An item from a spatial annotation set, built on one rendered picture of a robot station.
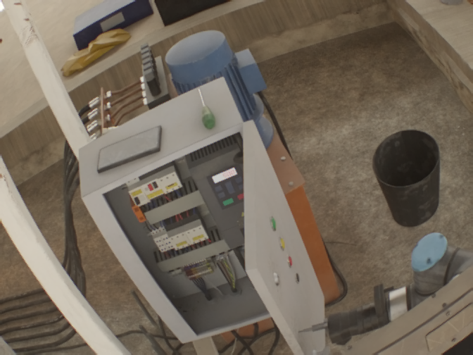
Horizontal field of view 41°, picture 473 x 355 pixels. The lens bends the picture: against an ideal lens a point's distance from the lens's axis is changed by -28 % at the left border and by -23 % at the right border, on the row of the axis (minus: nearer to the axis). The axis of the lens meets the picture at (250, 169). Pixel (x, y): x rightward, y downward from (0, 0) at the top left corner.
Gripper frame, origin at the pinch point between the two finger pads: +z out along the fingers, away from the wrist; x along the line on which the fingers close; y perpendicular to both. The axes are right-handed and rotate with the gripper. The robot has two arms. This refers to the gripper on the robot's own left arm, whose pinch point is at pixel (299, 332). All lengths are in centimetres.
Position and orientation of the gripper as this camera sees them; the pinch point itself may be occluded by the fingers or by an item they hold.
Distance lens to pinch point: 158.1
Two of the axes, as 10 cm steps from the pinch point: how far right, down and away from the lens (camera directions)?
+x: -0.1, -6.5, 7.6
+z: -9.5, 2.5, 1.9
